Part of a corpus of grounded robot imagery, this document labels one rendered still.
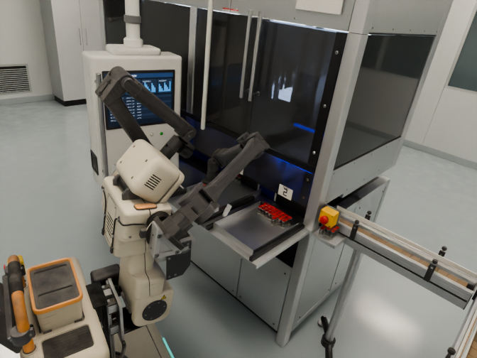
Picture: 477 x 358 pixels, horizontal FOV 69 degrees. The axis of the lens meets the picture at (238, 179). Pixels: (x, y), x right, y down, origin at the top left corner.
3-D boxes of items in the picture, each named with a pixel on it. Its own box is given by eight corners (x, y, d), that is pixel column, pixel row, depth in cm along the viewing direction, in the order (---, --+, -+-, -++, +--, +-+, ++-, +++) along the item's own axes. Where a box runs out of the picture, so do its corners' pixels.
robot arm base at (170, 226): (152, 218, 113) (167, 239, 104) (171, 201, 114) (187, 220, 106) (167, 231, 119) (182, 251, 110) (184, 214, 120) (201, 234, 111)
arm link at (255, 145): (262, 122, 131) (278, 142, 133) (244, 133, 143) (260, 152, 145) (182, 201, 109) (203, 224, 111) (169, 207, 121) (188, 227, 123)
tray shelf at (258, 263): (223, 176, 220) (223, 173, 219) (316, 228, 180) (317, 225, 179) (160, 199, 188) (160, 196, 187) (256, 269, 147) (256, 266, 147)
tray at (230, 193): (229, 176, 216) (230, 171, 215) (260, 194, 201) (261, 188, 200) (186, 192, 194) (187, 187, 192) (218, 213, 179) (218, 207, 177)
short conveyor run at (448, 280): (319, 231, 181) (326, 206, 173) (334, 221, 191) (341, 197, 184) (463, 312, 141) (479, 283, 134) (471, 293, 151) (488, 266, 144)
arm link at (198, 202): (176, 214, 110) (187, 226, 111) (200, 192, 111) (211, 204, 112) (174, 210, 119) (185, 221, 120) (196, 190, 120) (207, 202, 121)
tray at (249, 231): (259, 206, 189) (260, 200, 188) (297, 229, 174) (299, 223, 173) (213, 228, 167) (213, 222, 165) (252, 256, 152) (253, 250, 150)
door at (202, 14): (193, 113, 214) (198, 8, 187) (248, 137, 187) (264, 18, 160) (192, 114, 214) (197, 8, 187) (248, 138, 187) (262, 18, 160)
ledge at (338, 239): (326, 226, 183) (326, 223, 182) (348, 238, 175) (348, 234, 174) (311, 236, 173) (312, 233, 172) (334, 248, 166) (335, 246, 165)
